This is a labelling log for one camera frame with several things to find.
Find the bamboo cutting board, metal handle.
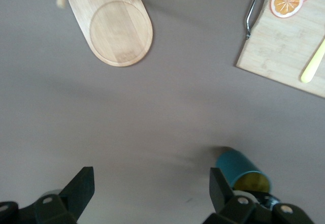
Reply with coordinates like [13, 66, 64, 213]
[235, 0, 325, 99]

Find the yellow plastic fork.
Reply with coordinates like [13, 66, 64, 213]
[300, 38, 325, 84]

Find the teal mug with yellow inside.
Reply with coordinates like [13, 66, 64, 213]
[215, 149, 272, 195]

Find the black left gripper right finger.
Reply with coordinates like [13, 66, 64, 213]
[203, 167, 315, 224]

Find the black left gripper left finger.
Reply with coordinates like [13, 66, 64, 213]
[0, 167, 95, 224]

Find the wooden mug tree rack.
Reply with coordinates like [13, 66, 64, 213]
[56, 0, 154, 68]

